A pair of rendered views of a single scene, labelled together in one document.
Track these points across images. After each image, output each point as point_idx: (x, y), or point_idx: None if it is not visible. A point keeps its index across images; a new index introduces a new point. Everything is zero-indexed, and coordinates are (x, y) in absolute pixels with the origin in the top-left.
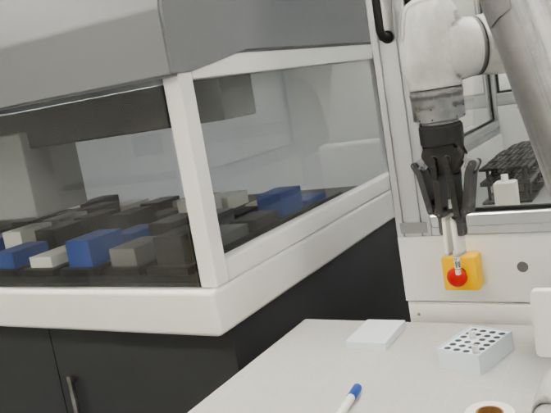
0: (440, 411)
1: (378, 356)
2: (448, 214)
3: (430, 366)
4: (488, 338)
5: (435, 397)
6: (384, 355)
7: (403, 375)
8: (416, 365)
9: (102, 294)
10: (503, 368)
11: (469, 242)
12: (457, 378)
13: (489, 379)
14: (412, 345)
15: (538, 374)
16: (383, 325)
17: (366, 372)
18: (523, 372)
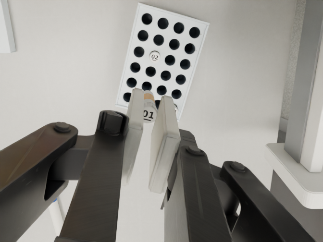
0: (155, 197)
1: (17, 75)
2: (122, 127)
3: (105, 96)
4: (178, 53)
5: (140, 170)
6: (23, 68)
7: (81, 127)
8: (85, 94)
9: None
10: (200, 87)
11: None
12: (151, 125)
13: (189, 121)
14: (46, 25)
15: (242, 97)
16: None
17: (29, 126)
18: (225, 95)
